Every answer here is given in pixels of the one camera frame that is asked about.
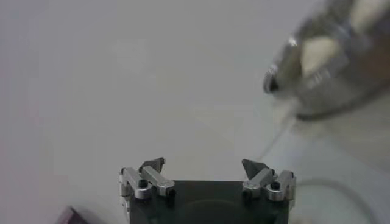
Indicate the white steamed baozi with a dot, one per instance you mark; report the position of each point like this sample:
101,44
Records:
368,12
320,54

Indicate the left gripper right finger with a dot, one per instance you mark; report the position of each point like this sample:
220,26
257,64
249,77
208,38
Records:
259,179

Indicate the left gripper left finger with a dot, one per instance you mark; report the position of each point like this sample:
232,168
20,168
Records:
152,179

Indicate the perforated steel steamer basket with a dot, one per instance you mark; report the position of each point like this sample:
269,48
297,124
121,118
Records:
286,73

